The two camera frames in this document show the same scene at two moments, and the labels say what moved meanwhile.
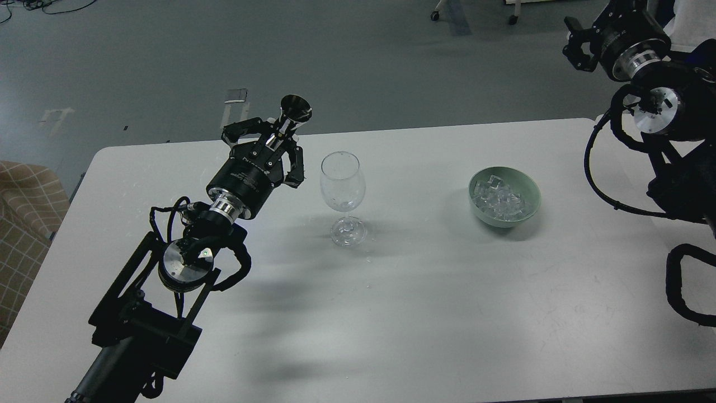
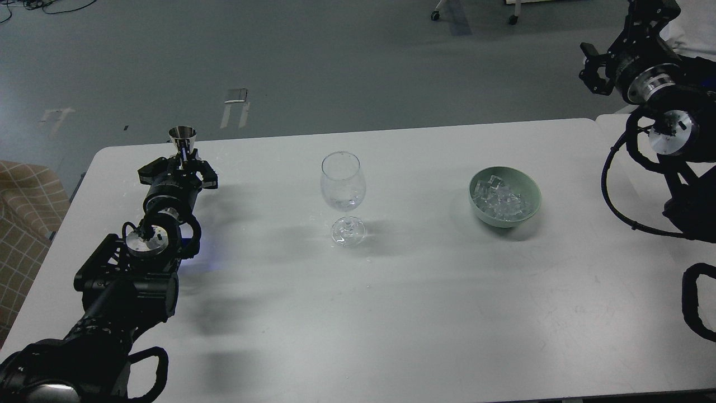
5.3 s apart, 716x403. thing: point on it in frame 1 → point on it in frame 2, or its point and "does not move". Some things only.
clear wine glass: (343, 185) does not move
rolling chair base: (513, 19) does not move
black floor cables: (32, 4) does not move
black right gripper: (632, 38) → (636, 48)
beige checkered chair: (33, 205) does not move
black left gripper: (242, 182) → (177, 192)
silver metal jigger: (294, 109) → (184, 137)
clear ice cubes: (495, 198) does not move
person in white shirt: (695, 22) does not move
